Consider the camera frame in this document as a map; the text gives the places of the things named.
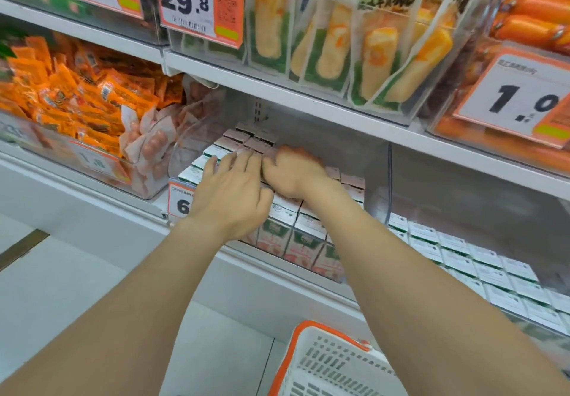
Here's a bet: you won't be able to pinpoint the bin of juice cartons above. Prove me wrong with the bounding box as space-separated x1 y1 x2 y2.
386 212 570 337
177 122 367 284

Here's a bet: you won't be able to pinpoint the person's left forearm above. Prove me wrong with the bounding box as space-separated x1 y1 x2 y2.
0 217 232 396

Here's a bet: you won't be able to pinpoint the stack of orange sausages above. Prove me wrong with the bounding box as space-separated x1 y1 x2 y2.
434 0 570 174

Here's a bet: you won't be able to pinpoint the person's right hand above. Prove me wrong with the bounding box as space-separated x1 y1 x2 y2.
261 146 331 201

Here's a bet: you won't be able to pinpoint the white shopping basket orange handles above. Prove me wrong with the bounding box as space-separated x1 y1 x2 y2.
267 321 410 396

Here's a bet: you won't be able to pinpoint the row of yellow food packs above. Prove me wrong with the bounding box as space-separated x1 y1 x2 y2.
247 0 484 114

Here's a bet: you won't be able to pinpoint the stack of pink snack packets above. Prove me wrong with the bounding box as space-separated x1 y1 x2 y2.
120 75 226 196

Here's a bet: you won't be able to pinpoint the heap of orange snack packets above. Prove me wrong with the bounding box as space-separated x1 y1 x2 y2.
0 34 186 158

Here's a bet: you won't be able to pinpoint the person's right forearm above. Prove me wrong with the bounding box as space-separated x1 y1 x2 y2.
302 177 570 396

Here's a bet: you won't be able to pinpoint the person's left hand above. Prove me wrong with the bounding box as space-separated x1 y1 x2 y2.
185 150 275 243

